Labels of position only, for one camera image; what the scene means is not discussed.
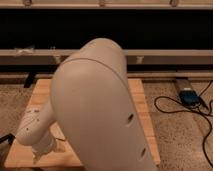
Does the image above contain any black cable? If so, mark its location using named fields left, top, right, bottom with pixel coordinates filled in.
left=153, top=79, right=213, bottom=168

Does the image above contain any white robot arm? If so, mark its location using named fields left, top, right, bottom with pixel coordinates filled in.
left=16, top=38, right=158, bottom=171

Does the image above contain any blue power adapter box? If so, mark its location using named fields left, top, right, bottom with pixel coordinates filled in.
left=179, top=88, right=200, bottom=106

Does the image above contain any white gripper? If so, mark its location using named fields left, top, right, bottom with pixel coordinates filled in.
left=32, top=136, right=65, bottom=164

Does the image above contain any black clamp at table edge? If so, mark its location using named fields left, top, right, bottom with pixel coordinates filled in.
left=0, top=134, right=15, bottom=144

